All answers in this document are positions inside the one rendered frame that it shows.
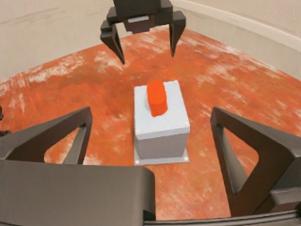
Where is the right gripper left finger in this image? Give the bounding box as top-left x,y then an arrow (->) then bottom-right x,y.
0,106 -> 93,165

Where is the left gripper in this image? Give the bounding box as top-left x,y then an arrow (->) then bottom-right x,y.
99,0 -> 186,65

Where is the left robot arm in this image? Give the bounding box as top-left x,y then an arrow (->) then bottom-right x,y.
113,0 -> 161,34

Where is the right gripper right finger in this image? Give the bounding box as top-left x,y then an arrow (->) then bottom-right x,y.
210,106 -> 301,217

